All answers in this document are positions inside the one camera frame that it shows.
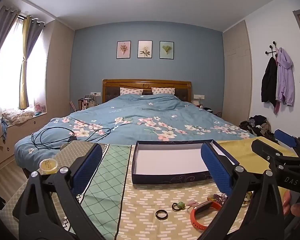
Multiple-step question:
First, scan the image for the navy cardboard box lid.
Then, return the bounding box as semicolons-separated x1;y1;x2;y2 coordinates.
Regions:
131;139;238;185

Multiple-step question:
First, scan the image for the pile of light laundry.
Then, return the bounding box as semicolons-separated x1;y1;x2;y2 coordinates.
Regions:
1;110;35;124

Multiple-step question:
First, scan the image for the black charger cable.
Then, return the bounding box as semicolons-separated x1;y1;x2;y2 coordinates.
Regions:
31;127;112;148

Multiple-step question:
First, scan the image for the green framed leaf picture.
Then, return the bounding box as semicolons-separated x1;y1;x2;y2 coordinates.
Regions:
159;41;175;59

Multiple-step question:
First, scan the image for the purple bead bracelet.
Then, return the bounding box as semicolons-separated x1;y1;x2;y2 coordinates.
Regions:
207;194;228;203

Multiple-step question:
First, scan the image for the yellow and grey curtain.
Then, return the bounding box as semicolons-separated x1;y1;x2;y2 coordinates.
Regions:
19;15;45;110

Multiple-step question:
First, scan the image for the beige wardrobe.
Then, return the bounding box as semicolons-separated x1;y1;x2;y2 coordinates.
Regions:
222;20;253;130
45;21;75;119

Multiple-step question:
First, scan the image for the wooden bed headboard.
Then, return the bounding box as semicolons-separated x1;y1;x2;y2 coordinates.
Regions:
102;79;192;103

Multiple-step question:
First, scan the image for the purple jacket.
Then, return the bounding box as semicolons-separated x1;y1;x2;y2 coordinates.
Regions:
274;47;295;114

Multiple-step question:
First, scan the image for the pile of dark clothes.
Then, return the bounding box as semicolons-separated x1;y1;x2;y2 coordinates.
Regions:
239;115;278;140

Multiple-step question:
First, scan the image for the blue cloth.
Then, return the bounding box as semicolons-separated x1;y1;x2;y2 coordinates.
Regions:
0;117;8;144

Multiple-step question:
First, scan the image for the pink desk fan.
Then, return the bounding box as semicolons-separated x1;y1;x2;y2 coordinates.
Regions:
34;102;46;115

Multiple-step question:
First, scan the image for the gold tortoiseshell bangle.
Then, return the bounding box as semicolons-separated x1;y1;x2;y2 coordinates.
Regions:
241;191;253;207

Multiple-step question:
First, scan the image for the black wall coat hook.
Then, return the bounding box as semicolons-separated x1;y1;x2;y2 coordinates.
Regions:
265;41;278;58

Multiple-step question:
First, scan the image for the orange smartwatch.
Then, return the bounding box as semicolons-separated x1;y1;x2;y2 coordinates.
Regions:
190;200;223;231

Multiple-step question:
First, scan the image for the black jacket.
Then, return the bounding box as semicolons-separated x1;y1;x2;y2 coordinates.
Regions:
261;56;278;108

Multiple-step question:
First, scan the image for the white patterned pillow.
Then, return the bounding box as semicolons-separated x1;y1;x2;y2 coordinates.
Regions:
120;87;144;96
151;87;176;95

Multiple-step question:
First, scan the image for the group of cosmetic bottles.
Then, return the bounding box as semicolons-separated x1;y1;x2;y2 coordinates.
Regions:
70;92;102;112

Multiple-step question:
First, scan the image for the white framed flower picture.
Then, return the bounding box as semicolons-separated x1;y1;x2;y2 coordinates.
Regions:
138;40;153;59

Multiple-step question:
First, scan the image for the window bench cabinet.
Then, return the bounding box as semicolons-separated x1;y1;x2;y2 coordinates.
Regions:
0;112;50;170

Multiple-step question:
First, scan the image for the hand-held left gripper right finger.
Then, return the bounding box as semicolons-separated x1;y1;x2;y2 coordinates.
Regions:
200;142;293;240

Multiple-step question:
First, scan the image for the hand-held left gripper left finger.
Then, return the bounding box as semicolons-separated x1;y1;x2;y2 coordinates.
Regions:
19;143;103;240

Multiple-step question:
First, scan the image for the bed with blue floral duvet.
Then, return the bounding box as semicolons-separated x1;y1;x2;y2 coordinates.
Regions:
14;94;258;173

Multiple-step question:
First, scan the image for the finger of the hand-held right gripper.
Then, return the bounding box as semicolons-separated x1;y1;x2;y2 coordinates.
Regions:
251;139;300;167
274;129;300;160

